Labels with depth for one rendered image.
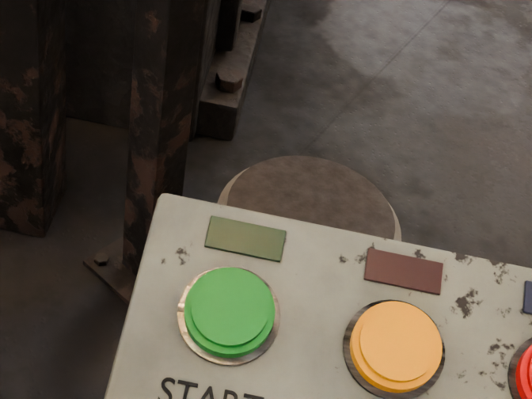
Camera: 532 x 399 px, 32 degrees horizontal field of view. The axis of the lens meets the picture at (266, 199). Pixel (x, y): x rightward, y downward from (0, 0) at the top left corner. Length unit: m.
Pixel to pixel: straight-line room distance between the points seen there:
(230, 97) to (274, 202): 0.82
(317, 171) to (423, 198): 0.81
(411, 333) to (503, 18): 1.52
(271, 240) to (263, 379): 0.07
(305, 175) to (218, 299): 0.22
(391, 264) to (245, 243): 0.07
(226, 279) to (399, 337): 0.08
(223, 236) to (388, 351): 0.09
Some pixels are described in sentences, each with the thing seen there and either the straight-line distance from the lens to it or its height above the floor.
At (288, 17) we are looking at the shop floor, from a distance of 1.73.
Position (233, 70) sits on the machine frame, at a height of 0.09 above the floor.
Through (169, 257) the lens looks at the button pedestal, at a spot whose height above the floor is 0.61.
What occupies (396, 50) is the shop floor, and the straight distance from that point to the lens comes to 1.71.
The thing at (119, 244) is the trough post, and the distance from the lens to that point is 1.24.
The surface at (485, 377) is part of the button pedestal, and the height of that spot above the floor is 0.60.
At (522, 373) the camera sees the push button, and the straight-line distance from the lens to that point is 0.42.
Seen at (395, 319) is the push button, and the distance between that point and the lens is 0.41.
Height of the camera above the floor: 0.92
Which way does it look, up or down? 43 degrees down
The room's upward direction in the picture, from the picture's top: 11 degrees clockwise
